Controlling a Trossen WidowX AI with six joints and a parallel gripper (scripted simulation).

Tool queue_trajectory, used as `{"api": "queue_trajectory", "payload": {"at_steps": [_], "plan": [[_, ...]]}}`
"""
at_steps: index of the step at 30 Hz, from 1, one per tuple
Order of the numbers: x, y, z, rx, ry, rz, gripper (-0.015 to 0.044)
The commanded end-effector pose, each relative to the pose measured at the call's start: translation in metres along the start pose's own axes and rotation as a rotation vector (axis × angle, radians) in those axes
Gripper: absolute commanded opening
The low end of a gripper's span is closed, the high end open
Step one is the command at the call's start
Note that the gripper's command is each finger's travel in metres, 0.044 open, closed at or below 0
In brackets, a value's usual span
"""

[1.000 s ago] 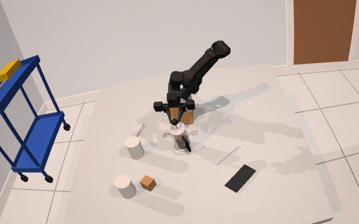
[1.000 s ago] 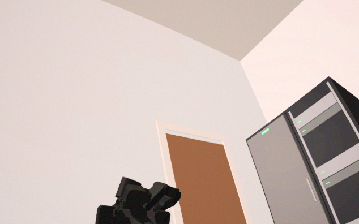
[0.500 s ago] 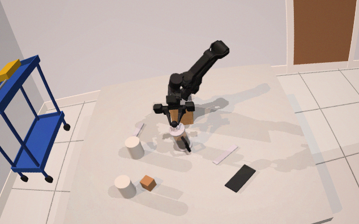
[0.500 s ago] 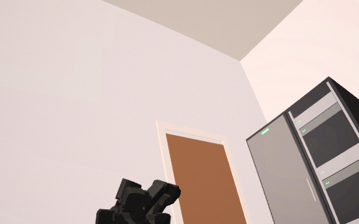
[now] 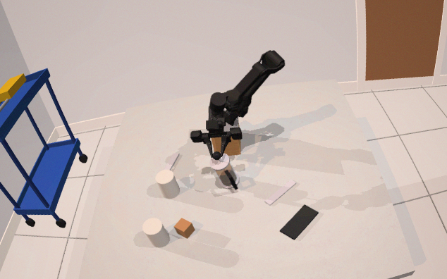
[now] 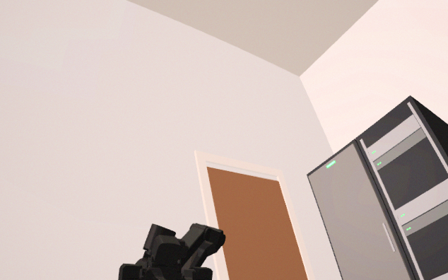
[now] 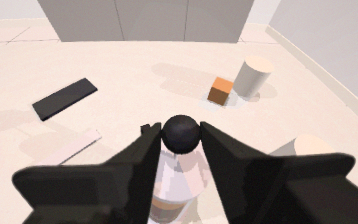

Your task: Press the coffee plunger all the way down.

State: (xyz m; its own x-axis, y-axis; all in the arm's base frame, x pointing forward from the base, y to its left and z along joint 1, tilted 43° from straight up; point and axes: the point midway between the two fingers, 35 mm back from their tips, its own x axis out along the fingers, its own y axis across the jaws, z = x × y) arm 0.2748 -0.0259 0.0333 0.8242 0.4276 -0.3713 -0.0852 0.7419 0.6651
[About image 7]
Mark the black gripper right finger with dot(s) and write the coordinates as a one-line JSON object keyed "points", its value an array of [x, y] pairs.
{"points": [[248, 180]]}

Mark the orange-brown cube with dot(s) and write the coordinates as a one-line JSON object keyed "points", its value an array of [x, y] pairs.
{"points": [[219, 91]]}

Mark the black flat rectangular mat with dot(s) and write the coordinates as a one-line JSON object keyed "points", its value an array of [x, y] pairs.
{"points": [[62, 99]]}

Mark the grey cylinder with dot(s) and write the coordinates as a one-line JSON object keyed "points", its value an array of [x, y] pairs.
{"points": [[252, 76], [304, 144]]}

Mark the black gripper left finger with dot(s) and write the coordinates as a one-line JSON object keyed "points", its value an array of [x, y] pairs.
{"points": [[125, 182]]}

